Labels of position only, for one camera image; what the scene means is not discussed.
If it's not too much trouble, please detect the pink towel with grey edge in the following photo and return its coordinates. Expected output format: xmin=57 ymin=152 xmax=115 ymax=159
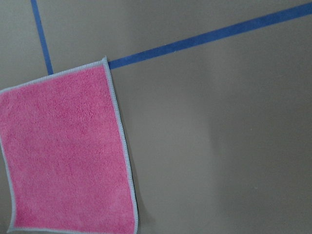
xmin=0 ymin=58 xmax=138 ymax=234

